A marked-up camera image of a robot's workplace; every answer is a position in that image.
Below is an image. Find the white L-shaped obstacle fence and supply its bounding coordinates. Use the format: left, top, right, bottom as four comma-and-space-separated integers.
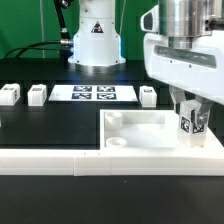
0, 146, 224, 176

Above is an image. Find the black cable bundle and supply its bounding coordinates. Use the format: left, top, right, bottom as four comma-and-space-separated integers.
2, 39, 74, 60

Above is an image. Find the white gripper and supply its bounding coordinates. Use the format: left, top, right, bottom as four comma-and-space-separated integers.
141, 4, 224, 125

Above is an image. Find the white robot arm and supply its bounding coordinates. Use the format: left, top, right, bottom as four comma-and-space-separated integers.
69, 0, 224, 124

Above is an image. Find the white square tabletop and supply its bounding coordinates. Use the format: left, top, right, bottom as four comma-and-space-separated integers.
100, 110, 223, 150

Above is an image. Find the white sheet with AprilTags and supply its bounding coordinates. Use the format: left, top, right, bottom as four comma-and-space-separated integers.
49, 85, 137, 102

